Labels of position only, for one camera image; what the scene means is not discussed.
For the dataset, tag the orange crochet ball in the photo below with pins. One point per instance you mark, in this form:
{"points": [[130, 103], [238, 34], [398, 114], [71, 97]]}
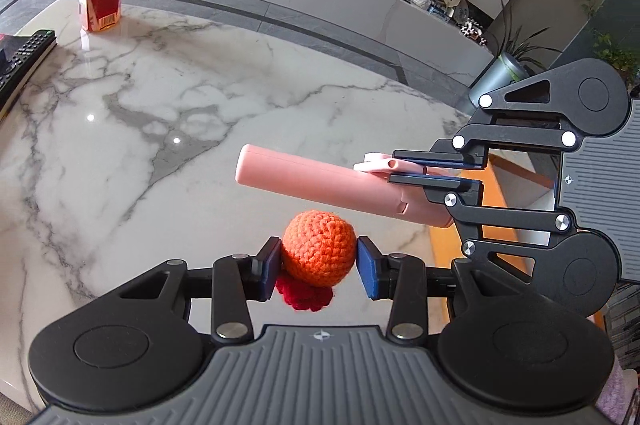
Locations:
{"points": [[318, 251]]}

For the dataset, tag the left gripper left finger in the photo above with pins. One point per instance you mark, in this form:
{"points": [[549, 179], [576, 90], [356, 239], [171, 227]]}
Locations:
{"points": [[237, 279]]}

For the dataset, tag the orange cardboard box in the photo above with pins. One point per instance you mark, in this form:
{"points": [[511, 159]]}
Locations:
{"points": [[531, 251]]}

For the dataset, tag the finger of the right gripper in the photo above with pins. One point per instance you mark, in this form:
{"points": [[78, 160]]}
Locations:
{"points": [[433, 189], [443, 154]]}

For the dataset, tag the black remote control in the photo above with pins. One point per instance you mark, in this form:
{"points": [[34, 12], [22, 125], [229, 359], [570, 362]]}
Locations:
{"points": [[20, 57]]}

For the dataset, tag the grey trash bin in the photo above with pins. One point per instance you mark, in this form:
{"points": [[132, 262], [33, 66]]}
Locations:
{"points": [[503, 71]]}

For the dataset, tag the pink selfie stick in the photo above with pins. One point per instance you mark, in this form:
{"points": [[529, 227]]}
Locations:
{"points": [[338, 186]]}

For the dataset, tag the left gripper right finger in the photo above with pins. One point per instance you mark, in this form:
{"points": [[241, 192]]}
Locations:
{"points": [[401, 279]]}

